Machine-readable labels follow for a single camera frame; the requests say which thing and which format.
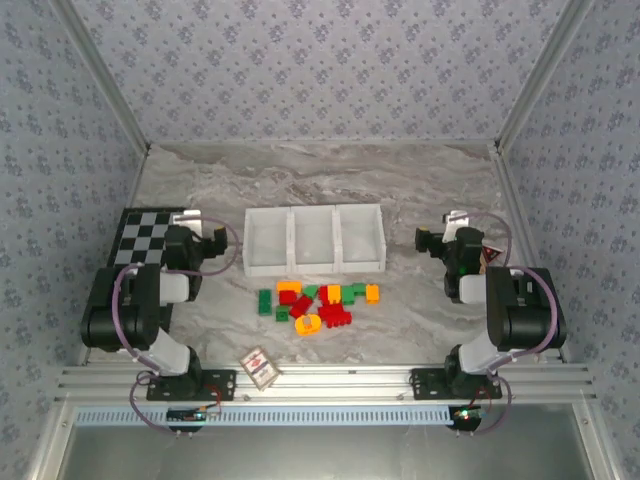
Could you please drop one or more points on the black and grey checkerboard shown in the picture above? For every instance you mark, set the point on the black and grey checkerboard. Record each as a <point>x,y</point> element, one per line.
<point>145,235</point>

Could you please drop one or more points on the playing card box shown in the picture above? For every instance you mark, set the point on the playing card box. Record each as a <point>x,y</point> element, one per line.
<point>260,367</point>

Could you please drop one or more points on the red triangle sign piece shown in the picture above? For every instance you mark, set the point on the red triangle sign piece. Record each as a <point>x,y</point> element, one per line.
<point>492,254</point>

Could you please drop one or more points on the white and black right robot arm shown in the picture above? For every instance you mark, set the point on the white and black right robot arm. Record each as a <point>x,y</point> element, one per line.
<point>475,357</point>

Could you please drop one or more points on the aluminium side rail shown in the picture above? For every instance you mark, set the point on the aluminium side rail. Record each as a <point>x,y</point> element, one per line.
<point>515,200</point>

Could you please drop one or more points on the orange arch lego brick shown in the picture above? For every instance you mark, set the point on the orange arch lego brick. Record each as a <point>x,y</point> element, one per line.
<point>301,328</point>

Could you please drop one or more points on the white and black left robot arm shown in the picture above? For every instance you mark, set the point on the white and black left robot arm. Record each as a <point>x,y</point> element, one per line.
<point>170,355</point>

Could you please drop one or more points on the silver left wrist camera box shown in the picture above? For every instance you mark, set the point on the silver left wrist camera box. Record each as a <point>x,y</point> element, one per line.
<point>192,220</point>

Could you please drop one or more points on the long aluminium mounting rail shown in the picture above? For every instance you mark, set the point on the long aluminium mounting rail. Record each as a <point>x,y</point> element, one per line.
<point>350,385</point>

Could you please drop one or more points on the large red lego brick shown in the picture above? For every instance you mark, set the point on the large red lego brick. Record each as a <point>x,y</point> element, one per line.
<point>334,316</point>

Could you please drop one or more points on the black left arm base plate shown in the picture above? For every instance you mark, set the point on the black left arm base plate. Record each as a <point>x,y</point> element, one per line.
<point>225,385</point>

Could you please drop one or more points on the aluminium corner post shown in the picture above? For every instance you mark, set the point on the aluminium corner post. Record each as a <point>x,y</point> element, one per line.
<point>104,75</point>
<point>542,75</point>

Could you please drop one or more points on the long orange lego brick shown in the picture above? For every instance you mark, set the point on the long orange lego brick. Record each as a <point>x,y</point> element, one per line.
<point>289,287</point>

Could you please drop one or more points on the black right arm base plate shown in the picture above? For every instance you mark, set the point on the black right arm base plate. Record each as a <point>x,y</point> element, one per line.
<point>425,385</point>

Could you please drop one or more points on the white plastic bin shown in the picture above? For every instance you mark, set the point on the white plastic bin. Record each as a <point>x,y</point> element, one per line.
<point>362,266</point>
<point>315,268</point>
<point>267,270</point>

